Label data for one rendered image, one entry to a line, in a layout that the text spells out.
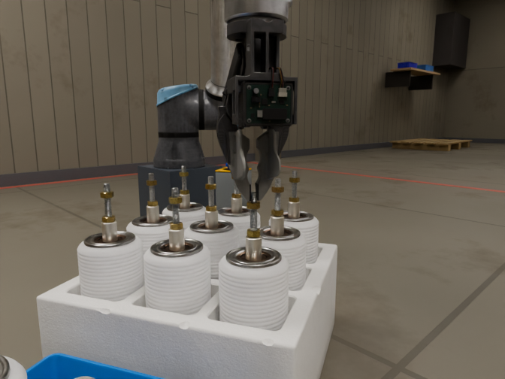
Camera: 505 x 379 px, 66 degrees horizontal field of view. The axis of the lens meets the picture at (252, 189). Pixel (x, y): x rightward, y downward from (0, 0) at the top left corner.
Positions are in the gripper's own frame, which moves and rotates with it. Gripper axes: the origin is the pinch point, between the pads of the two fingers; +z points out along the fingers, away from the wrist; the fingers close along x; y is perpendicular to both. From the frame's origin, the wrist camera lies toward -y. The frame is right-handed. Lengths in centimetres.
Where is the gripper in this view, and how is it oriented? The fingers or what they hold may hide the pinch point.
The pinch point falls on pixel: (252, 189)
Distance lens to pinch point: 51.3
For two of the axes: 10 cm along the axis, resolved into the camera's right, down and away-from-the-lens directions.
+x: 9.8, -0.4, 2.2
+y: 2.2, 1.8, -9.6
